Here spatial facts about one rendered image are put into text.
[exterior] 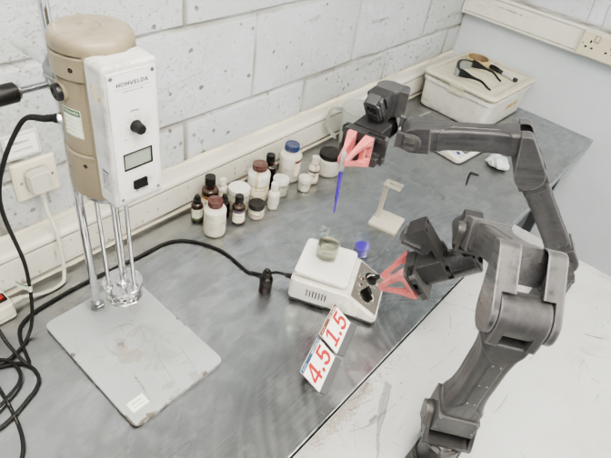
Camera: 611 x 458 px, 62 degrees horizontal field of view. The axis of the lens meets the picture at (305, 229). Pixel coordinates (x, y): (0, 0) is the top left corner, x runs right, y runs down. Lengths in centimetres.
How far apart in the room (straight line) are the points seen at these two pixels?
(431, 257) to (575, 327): 51
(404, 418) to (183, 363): 43
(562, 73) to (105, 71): 191
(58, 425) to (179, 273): 40
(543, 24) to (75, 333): 188
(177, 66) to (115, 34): 55
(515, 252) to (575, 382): 60
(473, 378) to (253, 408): 41
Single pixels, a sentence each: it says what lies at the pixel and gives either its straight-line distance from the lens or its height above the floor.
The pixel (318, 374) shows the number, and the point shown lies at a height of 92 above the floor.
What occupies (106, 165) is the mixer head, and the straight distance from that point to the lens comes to 71.
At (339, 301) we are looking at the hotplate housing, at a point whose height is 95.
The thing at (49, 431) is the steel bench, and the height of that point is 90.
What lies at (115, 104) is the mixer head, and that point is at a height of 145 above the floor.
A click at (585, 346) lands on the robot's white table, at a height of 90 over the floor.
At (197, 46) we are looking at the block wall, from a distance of 124.
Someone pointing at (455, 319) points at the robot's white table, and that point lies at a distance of 124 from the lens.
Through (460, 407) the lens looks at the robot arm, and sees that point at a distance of 87.
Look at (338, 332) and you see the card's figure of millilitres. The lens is 110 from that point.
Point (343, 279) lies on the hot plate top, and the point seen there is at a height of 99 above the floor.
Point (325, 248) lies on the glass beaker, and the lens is 110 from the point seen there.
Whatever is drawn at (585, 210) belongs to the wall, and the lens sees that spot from 244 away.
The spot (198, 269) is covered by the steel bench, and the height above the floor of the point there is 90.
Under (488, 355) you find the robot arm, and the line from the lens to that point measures 76.
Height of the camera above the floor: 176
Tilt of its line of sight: 40 degrees down
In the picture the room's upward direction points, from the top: 11 degrees clockwise
